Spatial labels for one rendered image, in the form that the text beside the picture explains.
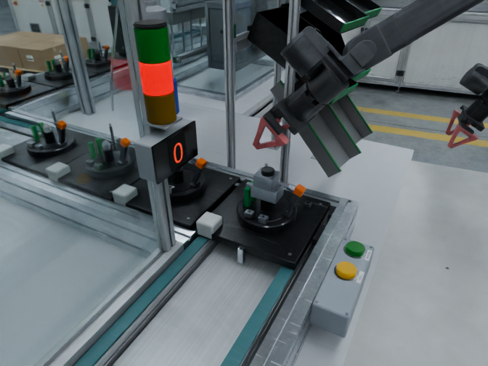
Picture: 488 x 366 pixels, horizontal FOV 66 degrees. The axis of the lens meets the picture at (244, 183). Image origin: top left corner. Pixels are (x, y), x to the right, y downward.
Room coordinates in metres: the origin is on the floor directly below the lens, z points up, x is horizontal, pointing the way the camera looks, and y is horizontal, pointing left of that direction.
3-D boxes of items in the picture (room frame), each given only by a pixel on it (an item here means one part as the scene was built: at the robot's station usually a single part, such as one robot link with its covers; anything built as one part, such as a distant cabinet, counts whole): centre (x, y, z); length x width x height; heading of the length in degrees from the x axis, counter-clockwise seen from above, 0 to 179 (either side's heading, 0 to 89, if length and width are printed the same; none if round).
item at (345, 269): (0.54, -0.20, 0.96); 0.04 x 0.04 x 0.02
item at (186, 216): (0.84, 0.17, 1.01); 0.24 x 0.24 x 0.13; 62
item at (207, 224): (0.68, 0.08, 0.97); 0.05 x 0.05 x 0.04; 62
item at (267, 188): (0.72, -0.04, 1.06); 0.08 x 0.04 x 0.07; 62
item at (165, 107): (0.60, 0.14, 1.28); 0.05 x 0.05 x 0.05
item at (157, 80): (0.60, 0.14, 1.33); 0.05 x 0.05 x 0.05
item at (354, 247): (0.60, -0.24, 0.96); 0.04 x 0.04 x 0.02
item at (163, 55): (0.60, 0.14, 1.38); 0.05 x 0.05 x 0.05
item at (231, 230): (0.72, -0.05, 0.96); 0.24 x 0.24 x 0.02; 62
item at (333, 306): (0.54, -0.20, 0.93); 0.21 x 0.07 x 0.06; 152
